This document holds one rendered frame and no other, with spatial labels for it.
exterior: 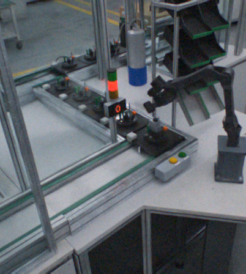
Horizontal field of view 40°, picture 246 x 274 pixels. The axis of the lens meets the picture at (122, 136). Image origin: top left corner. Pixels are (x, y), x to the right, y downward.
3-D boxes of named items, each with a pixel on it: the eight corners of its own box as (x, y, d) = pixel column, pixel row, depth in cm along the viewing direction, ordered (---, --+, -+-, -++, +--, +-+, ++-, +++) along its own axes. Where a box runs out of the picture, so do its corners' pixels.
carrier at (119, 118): (153, 123, 212) (153, 106, 205) (125, 139, 200) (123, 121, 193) (128, 111, 228) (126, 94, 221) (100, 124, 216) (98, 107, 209)
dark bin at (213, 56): (224, 55, 194) (230, 46, 188) (207, 61, 189) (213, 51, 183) (196, 25, 206) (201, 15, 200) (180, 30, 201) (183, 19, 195)
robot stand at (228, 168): (243, 184, 175) (249, 153, 164) (214, 181, 178) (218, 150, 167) (241, 166, 187) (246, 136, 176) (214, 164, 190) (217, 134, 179)
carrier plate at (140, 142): (185, 139, 196) (185, 136, 195) (155, 158, 183) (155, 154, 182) (155, 124, 211) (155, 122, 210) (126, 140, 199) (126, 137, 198)
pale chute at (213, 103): (221, 111, 213) (225, 109, 209) (205, 117, 208) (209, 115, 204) (202, 71, 216) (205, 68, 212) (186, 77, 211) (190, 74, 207)
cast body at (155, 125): (161, 129, 192) (162, 119, 188) (156, 133, 190) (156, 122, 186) (151, 124, 198) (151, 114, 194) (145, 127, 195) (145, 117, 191)
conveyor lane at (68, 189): (183, 151, 201) (185, 138, 195) (65, 228, 157) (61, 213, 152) (150, 133, 219) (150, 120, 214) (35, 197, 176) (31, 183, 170)
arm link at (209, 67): (234, 73, 156) (223, 54, 154) (230, 81, 150) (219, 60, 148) (182, 96, 175) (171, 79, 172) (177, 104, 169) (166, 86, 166)
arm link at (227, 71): (234, 66, 154) (220, 66, 157) (231, 72, 149) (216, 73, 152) (238, 126, 169) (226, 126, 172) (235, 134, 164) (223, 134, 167)
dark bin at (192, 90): (206, 89, 195) (211, 81, 189) (188, 95, 190) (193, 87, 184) (179, 57, 207) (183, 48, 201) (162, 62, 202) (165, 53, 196)
